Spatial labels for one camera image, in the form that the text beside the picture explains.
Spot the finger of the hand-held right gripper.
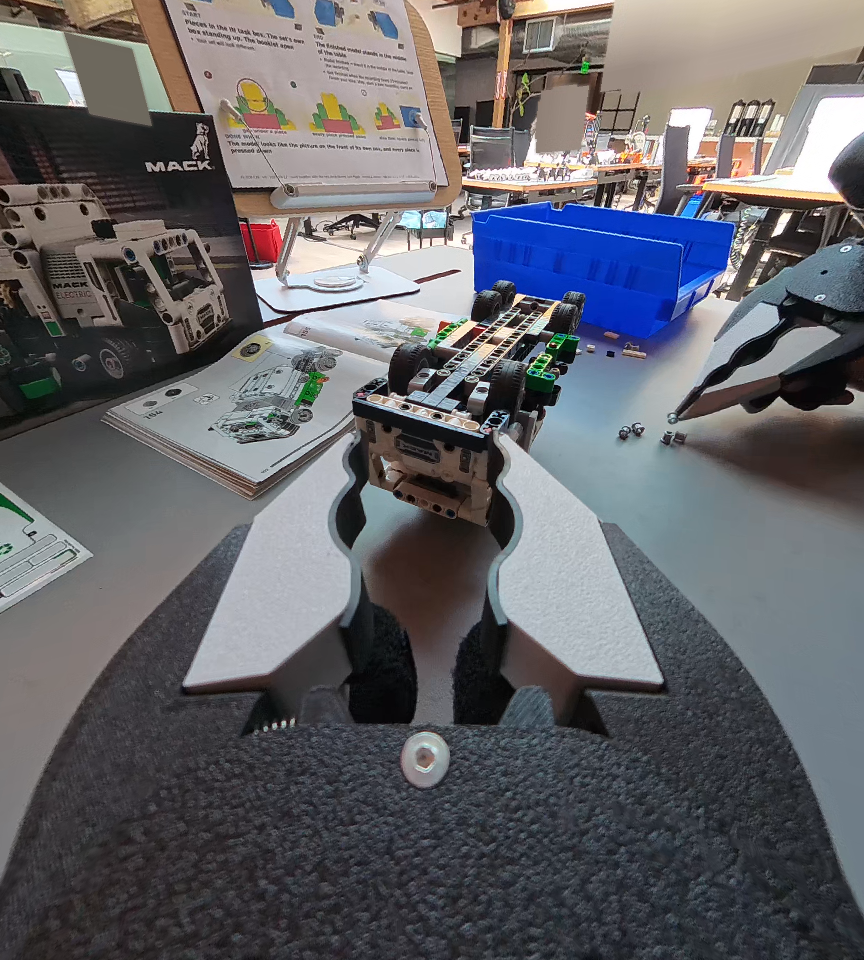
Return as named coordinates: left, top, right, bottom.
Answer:
left=670, top=369, right=787, bottom=423
left=683, top=296, right=849, bottom=410

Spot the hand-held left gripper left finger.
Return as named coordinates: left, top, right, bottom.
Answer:
left=181, top=437, right=374, bottom=727

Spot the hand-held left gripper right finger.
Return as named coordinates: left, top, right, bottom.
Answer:
left=486, top=432, right=667, bottom=727

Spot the lego truck model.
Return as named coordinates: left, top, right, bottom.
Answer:
left=351, top=279, right=586, bottom=530

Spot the open lego instruction booklet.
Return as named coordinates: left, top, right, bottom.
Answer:
left=102, top=302, right=444, bottom=501

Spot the black lego set box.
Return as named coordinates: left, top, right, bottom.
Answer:
left=0, top=97, right=264, bottom=460

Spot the wooden desk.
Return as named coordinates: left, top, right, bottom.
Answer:
left=702, top=174, right=849, bottom=301

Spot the bright white board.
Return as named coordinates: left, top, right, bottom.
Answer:
left=777, top=63, right=864, bottom=185

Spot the blue plastic bin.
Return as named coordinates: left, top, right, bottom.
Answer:
left=471, top=201, right=736, bottom=340

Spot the long wooden table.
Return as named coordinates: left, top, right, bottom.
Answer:
left=462, top=168, right=599, bottom=219

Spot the black office chair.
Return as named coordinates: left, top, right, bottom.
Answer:
left=465, top=126, right=534, bottom=219

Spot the green indoor plant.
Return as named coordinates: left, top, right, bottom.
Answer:
left=510, top=71, right=541, bottom=132

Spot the white document stand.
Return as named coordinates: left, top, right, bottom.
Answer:
left=132, top=0, right=464, bottom=315

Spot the red plastic crate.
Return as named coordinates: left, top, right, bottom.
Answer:
left=246, top=217, right=283, bottom=265

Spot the printed instruction sheet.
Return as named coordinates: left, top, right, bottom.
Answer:
left=164, top=0, right=449, bottom=190

